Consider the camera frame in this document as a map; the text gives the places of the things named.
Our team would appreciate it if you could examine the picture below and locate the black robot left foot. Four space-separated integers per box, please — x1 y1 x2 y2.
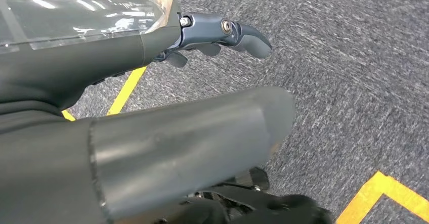
152 167 334 224

